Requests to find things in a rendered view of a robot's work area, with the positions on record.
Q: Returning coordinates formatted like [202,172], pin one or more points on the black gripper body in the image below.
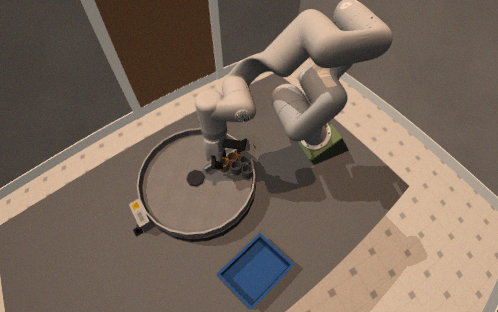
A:
[214,147]

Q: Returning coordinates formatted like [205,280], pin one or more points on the blue crate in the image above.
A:
[254,269]

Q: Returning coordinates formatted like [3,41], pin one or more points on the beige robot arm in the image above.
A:
[329,44]

